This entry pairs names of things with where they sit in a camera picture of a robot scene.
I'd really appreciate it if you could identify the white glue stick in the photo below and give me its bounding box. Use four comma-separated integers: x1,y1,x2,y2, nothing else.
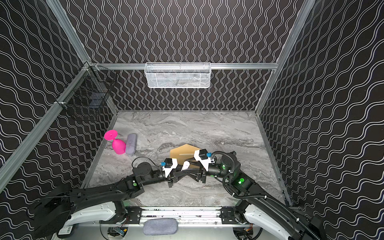
181,161,191,171

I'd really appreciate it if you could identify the brown manila envelope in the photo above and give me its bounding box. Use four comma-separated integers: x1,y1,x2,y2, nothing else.
170,144,200,166

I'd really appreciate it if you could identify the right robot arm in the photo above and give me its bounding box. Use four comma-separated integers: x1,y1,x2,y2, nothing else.
179,149,327,240

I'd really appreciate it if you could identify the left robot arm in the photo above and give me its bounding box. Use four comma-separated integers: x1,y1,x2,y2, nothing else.
31,162,187,238

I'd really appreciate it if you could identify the grey fabric pouch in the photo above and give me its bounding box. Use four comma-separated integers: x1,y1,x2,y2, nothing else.
143,218,178,236

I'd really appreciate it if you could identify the magenta plastic goblet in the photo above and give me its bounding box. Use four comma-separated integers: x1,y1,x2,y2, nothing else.
104,130,126,155

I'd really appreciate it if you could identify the black round device with label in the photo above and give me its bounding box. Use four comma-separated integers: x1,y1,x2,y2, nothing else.
57,225,77,239

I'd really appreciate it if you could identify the aluminium back crossbar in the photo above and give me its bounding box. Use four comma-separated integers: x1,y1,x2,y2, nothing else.
92,63,278,71

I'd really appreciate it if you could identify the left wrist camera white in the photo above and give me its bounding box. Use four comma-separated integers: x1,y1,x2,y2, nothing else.
161,158,178,178

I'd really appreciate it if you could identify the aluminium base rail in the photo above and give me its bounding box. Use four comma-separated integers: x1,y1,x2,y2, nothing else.
124,207,250,227

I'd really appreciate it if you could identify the white wire basket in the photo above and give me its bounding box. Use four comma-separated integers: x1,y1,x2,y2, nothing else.
144,62,212,89

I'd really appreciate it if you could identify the black wire basket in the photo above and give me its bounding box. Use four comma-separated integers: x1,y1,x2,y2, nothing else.
60,66,117,123

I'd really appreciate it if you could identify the aluminium left side rail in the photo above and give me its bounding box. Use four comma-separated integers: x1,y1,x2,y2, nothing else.
1,63,90,191

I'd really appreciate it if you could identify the aluminium corner post left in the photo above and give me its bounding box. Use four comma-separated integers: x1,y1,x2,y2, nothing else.
46,0,91,64

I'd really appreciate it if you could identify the aluminium corner post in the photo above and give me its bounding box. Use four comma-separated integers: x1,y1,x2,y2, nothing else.
255,0,316,116
46,0,91,64

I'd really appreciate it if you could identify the aluminium corner post right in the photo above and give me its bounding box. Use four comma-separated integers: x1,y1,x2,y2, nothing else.
255,0,316,116

